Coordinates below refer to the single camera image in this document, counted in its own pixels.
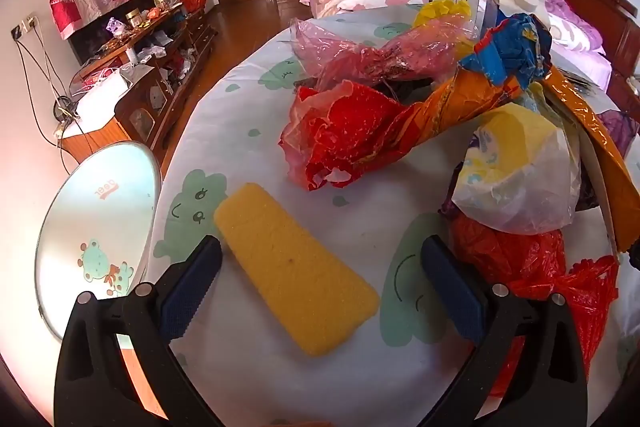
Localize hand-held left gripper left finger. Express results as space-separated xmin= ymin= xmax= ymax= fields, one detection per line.
xmin=53 ymin=234 xmax=226 ymax=427

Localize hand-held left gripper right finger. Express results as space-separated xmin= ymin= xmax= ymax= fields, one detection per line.
xmin=420 ymin=234 xmax=588 ymax=427

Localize red plastic bag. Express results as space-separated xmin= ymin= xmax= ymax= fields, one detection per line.
xmin=447 ymin=212 xmax=621 ymax=400

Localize yellow sponge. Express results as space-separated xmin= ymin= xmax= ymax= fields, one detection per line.
xmin=214 ymin=183 xmax=381 ymax=357

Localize round white side table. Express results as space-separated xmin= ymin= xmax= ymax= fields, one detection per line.
xmin=34 ymin=143 xmax=162 ymax=343

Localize white and yellow plastic bag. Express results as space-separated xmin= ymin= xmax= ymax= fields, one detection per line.
xmin=451 ymin=102 xmax=583 ymax=235

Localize orange printed wrapper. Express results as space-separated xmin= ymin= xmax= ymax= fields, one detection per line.
xmin=370 ymin=67 xmax=538 ymax=168

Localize crumpled red wrapper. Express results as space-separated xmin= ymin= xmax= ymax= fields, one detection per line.
xmin=279 ymin=80 xmax=431 ymax=192

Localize white box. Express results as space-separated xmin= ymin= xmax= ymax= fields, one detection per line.
xmin=75 ymin=72 xmax=131 ymax=122

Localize glossy orange packet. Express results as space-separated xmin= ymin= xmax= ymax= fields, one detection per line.
xmin=540 ymin=68 xmax=640 ymax=258

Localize purple crumpled wrapper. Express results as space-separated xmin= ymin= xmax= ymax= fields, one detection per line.
xmin=599 ymin=109 xmax=639 ymax=158

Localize blue printed wrapper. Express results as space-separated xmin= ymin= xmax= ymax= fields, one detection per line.
xmin=457 ymin=12 xmax=553 ymax=90

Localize pink translucent plastic bag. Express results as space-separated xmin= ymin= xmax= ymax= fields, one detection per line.
xmin=290 ymin=9 xmax=481 ymax=90

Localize wooden television cabinet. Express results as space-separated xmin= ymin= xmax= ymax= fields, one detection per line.
xmin=59 ymin=4 xmax=221 ymax=168

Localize black television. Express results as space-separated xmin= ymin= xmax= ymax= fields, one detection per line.
xmin=65 ymin=0 xmax=156 ymax=65

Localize purple bed sheet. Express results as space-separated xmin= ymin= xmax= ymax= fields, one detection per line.
xmin=545 ymin=0 xmax=615 ymax=80

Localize yellow crumpled wrapper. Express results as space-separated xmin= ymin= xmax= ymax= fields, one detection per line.
xmin=412 ymin=0 xmax=473 ymax=28

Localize black cables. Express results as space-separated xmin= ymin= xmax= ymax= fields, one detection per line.
xmin=12 ymin=27 xmax=76 ymax=142

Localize wall power outlet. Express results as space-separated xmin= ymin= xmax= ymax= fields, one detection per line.
xmin=11 ymin=14 xmax=40 ymax=40

